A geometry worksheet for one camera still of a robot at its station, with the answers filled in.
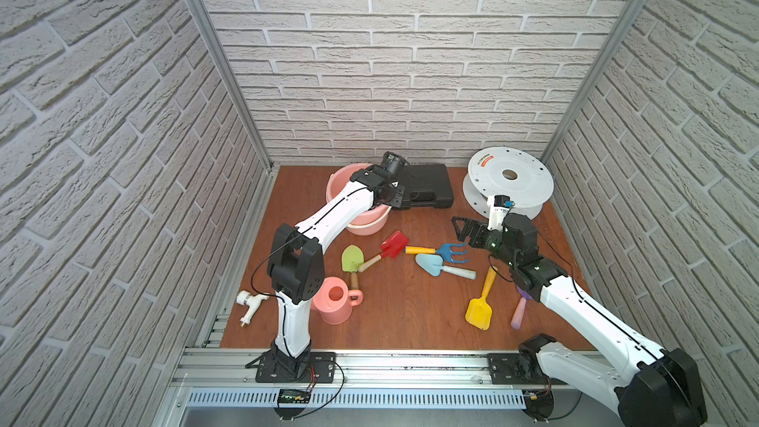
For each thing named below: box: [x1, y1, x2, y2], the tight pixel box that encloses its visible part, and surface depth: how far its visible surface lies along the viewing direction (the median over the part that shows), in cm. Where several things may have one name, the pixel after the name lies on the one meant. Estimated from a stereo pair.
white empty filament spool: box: [462, 146, 555, 220], surface depth 106 cm
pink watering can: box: [311, 275, 364, 326], surface depth 77 cm
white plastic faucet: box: [236, 290, 270, 328], surface depth 83 cm
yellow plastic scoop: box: [464, 265, 499, 332], surface depth 85 cm
